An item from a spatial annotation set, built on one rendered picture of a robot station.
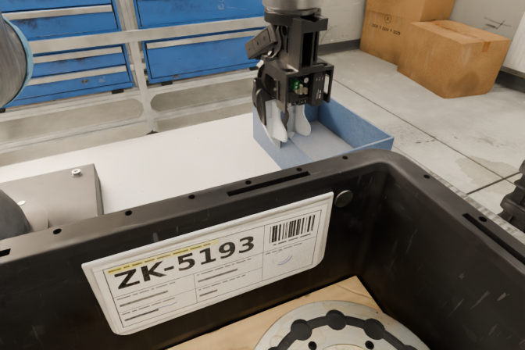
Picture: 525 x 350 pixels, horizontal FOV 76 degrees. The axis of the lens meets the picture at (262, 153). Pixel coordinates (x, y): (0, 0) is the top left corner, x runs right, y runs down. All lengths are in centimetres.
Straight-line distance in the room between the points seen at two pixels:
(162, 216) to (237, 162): 43
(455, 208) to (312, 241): 8
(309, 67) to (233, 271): 29
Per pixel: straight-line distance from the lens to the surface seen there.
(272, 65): 44
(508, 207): 101
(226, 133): 66
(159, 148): 64
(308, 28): 41
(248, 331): 23
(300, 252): 21
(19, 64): 52
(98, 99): 195
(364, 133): 60
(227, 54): 203
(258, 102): 48
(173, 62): 196
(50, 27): 188
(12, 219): 45
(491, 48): 284
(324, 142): 63
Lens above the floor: 104
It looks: 34 degrees down
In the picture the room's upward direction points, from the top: straight up
